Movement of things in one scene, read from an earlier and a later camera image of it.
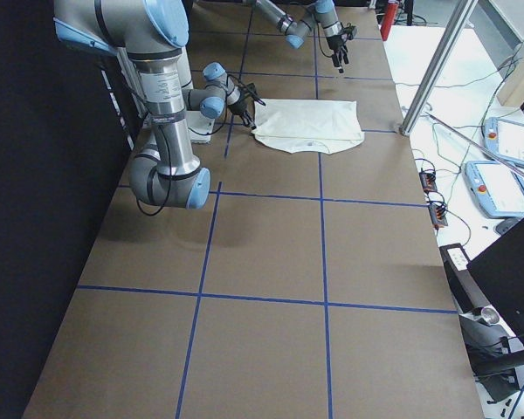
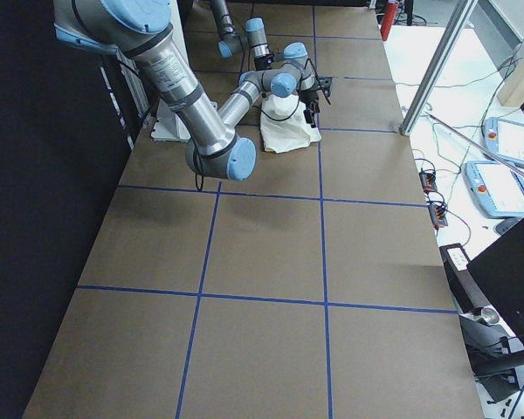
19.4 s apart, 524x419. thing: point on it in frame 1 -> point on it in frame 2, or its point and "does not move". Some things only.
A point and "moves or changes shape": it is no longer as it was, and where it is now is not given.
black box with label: x=467 y=290 does not move
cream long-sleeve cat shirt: x=309 y=125 moves or changes shape
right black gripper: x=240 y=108 -> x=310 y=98
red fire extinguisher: x=389 y=17 does not move
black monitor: x=509 y=271 does not move
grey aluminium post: x=458 y=14 does not move
